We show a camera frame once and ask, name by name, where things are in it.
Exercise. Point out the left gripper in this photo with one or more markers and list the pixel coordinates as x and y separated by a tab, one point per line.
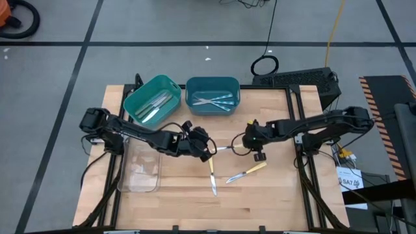
195	143

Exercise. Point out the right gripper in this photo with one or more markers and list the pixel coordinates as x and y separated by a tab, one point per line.
258	136

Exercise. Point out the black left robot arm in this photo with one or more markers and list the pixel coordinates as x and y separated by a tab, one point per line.
130	131

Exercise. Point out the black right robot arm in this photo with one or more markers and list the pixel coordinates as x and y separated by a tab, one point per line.
318	125

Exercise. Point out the yellow tag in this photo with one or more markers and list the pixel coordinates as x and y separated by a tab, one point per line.
250	123

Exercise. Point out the dark teal plastic bin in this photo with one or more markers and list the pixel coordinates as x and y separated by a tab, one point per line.
211	84

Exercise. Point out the clear plastic bin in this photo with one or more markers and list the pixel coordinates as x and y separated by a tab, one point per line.
139	169

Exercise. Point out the black perforated computer case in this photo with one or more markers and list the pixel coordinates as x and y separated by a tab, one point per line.
292	81

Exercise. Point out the light green plastic bin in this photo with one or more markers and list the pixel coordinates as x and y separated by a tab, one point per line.
136	97

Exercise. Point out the yellow power plugs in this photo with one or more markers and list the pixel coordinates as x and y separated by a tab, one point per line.
346	152

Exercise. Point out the white SA7 label sheet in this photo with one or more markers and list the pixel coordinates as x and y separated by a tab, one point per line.
352	188

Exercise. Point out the black mat orange stripes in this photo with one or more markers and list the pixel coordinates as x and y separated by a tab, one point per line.
380	97

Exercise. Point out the black beam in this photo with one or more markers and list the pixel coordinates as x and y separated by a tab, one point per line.
383	192

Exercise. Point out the grey cabinet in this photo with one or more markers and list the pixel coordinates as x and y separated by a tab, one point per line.
408	146

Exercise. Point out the orange shop vacuum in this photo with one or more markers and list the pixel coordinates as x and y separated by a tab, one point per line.
5	13

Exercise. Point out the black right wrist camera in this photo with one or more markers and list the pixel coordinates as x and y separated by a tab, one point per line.
260	157

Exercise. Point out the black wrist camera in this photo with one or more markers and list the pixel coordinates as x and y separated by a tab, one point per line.
260	157
187	125

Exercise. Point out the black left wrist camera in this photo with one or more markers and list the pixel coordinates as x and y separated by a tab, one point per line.
187	125

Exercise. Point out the black table frame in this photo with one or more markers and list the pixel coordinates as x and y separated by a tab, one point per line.
297	107

